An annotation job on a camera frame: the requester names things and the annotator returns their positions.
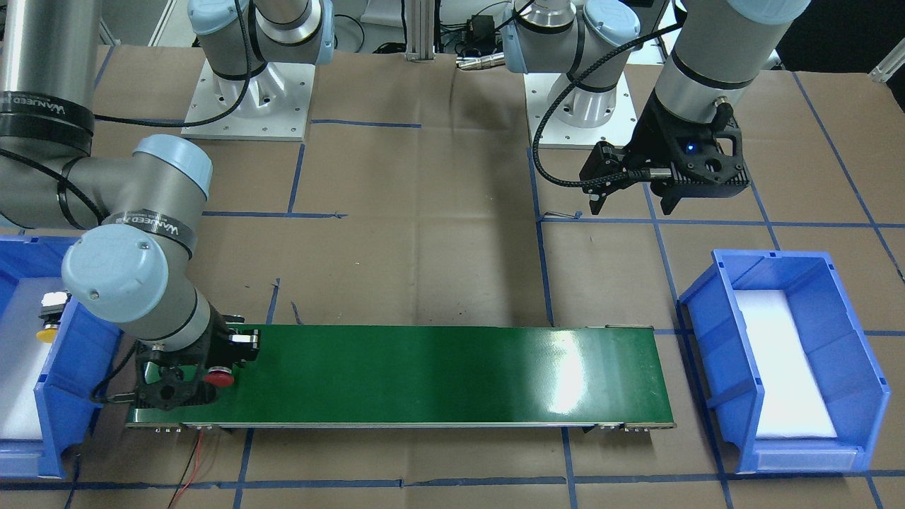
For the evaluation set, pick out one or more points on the yellow push button switch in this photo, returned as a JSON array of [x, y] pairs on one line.
[[53, 305]]

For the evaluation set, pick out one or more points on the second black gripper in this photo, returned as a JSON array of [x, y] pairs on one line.
[[649, 138]]

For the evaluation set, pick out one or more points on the second grey robot arm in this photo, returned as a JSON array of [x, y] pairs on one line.
[[720, 49]]

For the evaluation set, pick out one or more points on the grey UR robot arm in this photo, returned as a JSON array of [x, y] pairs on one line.
[[138, 216]]

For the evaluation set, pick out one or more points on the blue plastic bin near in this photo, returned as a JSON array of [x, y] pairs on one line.
[[847, 372]]

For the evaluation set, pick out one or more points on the aluminium frame post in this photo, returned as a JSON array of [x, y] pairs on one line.
[[420, 25]]

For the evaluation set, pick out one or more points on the blue plastic bin far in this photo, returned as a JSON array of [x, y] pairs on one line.
[[46, 388]]

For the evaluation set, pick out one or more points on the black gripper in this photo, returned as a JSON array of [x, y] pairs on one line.
[[220, 332]]

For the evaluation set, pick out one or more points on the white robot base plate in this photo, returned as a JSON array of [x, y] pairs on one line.
[[275, 107]]

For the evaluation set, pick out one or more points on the green conveyor belt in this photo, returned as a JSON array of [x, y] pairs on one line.
[[379, 376]]

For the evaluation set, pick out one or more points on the red push button switch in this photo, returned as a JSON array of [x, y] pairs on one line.
[[219, 376]]

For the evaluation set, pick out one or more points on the blue plastic bin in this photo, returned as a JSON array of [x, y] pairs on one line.
[[847, 372], [46, 388]]

